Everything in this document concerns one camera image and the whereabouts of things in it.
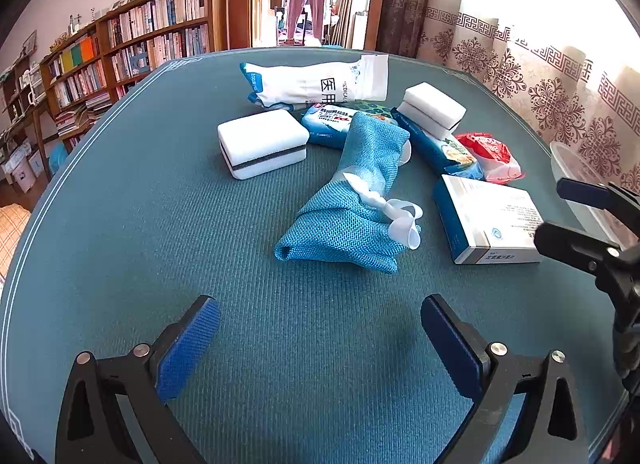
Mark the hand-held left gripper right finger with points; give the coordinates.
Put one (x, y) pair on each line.
(450, 344)

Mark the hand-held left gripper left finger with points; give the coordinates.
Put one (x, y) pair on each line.
(187, 349)

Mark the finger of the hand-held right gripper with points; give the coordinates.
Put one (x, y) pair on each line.
(570, 241)
(585, 191)

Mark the clear plastic bowl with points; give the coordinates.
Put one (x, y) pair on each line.
(567, 162)

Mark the white and blue box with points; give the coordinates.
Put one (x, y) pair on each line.
(495, 214)

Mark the red and white packet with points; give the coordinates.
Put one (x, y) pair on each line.
(487, 154)

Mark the white plastic spoons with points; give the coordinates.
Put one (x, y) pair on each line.
(402, 229)

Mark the blue cracker packet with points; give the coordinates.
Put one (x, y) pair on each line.
(440, 149)
(325, 124)

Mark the blue mesh cloth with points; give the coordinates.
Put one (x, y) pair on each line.
(340, 229)

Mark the white sponge grey stripe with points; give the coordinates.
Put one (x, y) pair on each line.
(432, 104)
(260, 137)

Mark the green toy block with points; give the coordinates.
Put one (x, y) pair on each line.
(372, 107)

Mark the white medical mask bag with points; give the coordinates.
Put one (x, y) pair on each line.
(320, 82)

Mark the white patterned curtain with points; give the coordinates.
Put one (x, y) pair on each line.
(540, 69)

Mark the low wooden side shelf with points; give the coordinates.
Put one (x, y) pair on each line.
(20, 109)

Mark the wooden bookshelf with books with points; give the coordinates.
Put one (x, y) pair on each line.
(150, 19)

